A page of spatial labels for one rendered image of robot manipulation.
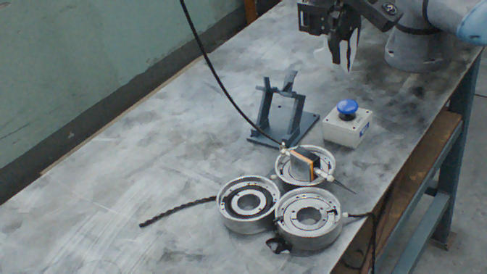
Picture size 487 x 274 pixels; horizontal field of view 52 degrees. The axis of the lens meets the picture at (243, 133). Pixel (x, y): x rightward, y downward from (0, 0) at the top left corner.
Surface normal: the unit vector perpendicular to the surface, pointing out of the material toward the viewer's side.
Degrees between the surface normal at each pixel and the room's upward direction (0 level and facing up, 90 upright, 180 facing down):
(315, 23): 90
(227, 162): 0
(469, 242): 0
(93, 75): 90
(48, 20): 90
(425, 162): 0
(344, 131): 90
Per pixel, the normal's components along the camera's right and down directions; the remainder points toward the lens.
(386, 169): -0.13, -0.79
